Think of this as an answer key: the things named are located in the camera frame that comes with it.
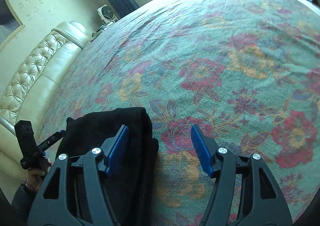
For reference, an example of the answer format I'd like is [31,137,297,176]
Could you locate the person left hand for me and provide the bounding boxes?
[25,158,53,192]

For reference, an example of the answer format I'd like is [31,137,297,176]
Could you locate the black pants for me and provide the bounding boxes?
[57,107,159,225]

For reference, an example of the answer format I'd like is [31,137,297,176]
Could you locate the framed wedding photo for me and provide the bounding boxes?
[1,0,25,50]

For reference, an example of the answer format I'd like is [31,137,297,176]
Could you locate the dark left sleeve forearm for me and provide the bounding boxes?
[11,183,37,223]

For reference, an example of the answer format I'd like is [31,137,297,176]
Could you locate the white round fan heater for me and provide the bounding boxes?
[97,4,118,24]

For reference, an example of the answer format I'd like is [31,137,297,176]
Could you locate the floral bedspread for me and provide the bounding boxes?
[40,0,319,225]

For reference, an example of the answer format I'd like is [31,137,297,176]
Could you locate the cream tufted leather headboard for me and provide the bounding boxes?
[1,21,91,179]

